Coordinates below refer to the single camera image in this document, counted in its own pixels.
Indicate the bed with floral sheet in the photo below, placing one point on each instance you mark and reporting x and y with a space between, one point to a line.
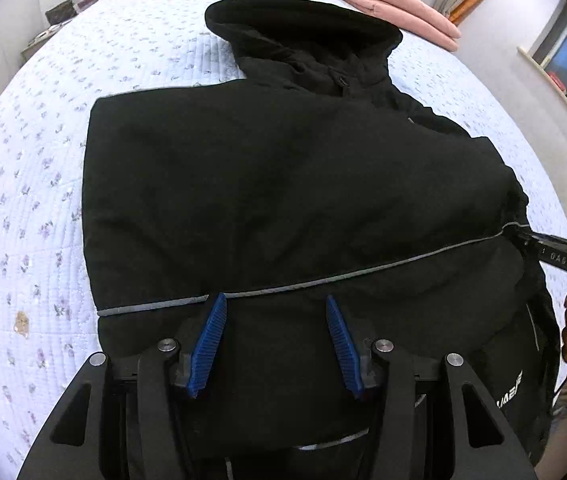
38 210

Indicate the folded pink blanket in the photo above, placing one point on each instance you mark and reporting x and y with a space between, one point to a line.
403 10

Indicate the grey nightstand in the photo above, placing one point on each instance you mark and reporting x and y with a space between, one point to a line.
38 45

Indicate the small dark patterned bag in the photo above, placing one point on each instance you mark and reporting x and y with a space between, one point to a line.
59 13

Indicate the black hooded jacket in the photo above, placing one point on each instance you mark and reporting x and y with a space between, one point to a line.
288 185

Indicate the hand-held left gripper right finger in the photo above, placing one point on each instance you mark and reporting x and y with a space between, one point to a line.
344 345

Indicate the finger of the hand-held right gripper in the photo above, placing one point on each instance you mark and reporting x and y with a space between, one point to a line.
553 255

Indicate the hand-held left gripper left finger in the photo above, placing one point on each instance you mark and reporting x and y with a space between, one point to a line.
208 342

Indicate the small red box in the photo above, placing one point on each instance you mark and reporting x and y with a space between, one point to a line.
562 81

